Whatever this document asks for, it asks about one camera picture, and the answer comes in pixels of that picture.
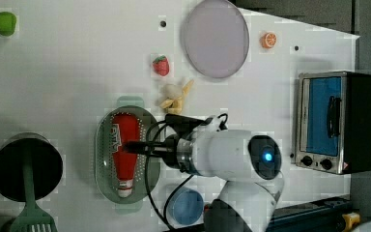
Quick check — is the green oval strainer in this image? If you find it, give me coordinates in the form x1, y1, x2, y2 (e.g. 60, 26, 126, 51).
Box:
94, 96, 160, 215

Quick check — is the red plush ketchup bottle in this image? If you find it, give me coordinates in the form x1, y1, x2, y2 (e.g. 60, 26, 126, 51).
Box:
110, 113, 140, 198

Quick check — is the silver toaster oven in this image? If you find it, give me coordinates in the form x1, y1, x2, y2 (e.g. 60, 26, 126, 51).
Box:
295, 71, 371, 175

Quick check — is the black cable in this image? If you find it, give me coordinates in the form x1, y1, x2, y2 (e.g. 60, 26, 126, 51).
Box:
144, 112, 230, 231

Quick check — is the green pepper toy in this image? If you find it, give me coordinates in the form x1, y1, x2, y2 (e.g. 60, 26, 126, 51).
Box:
0, 12, 17, 37

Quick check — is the red strawberry toy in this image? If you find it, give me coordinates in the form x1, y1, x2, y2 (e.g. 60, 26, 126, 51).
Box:
153, 55, 170, 76

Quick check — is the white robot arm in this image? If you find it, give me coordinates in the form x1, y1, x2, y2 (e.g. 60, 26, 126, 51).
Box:
124, 130, 284, 232

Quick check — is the orange slice toy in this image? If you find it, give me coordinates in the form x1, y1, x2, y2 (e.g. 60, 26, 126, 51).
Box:
261, 32, 277, 49

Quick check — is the blue cup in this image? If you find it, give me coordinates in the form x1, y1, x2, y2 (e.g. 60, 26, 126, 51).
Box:
166, 187, 204, 225

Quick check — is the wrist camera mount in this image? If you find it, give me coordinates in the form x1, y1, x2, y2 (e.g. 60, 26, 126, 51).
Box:
164, 113, 228, 138

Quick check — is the black pot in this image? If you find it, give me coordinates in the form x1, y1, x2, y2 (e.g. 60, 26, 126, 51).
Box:
0, 132, 64, 202

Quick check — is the peeled banana toy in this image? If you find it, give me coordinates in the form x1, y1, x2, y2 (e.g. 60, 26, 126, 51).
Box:
159, 79, 194, 115

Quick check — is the green slotted spatula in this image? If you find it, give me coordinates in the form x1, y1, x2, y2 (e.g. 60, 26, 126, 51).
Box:
10, 147, 58, 232

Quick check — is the grey round plate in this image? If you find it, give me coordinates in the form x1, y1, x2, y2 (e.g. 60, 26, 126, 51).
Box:
182, 0, 249, 78

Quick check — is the yellow red clamp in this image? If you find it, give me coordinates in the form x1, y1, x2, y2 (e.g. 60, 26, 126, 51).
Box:
342, 213, 360, 232

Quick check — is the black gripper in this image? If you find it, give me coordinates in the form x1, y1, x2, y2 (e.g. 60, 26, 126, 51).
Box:
123, 134, 180, 169

